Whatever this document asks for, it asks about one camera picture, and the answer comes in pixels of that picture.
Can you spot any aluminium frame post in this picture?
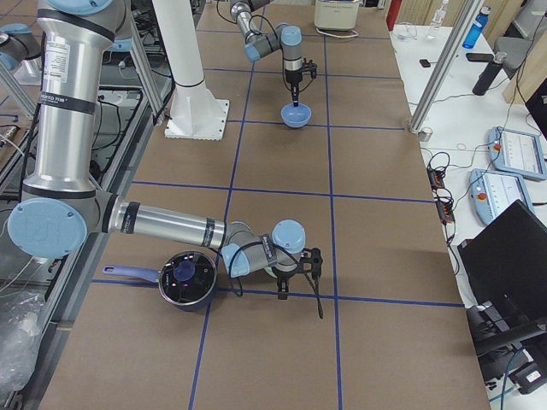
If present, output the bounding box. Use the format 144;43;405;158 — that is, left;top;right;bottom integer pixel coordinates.
408;0;484;134

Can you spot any black monitor stand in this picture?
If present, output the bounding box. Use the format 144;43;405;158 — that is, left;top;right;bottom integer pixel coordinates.
466;301;546;357

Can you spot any teach pendant tablet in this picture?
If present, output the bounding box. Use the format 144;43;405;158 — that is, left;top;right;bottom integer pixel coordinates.
469;168;534;225
487;126;546;181

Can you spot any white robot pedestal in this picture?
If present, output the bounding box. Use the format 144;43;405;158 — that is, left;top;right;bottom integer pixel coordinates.
153;0;229;141

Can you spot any white toaster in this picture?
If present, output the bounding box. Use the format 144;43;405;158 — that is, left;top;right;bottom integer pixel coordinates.
314;0;360;31

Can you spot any small metal cylinder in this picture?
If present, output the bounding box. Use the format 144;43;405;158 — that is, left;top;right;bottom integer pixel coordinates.
418;126;433;143

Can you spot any near teach pendant tablet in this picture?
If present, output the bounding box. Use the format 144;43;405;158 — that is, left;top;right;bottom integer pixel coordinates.
469;168;534;225

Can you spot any orange black cable adapter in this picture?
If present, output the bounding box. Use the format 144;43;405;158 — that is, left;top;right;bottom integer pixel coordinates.
427;169;445;190

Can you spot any blue saucepan with glass lid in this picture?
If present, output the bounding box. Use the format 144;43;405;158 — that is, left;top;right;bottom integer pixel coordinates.
102;251;217;312

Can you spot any black water bottle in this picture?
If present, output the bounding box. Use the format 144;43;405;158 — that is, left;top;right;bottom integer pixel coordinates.
472;51;508;96

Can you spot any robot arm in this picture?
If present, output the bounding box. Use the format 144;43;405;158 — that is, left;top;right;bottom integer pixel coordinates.
7;1;310;299
229;0;305;107

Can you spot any black smartphone on table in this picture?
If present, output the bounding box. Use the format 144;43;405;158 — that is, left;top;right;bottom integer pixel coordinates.
466;53;494;62

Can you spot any black laptop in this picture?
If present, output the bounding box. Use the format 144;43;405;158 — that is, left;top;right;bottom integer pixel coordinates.
457;200;546;319

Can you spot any blue water bottle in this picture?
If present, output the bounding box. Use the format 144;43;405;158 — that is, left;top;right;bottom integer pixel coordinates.
462;6;491;50

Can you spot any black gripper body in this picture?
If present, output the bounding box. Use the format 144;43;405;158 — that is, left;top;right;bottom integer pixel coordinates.
285;68;303;85
276;272;294;295

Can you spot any clear plastic bottle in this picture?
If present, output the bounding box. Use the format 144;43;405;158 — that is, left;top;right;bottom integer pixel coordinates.
426;0;450;40

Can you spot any blue bowl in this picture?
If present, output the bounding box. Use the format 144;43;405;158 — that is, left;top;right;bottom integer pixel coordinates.
280;103;312;128

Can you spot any far teach pendant tablet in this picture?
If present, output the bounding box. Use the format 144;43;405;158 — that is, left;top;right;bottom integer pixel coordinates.
487;126;546;181

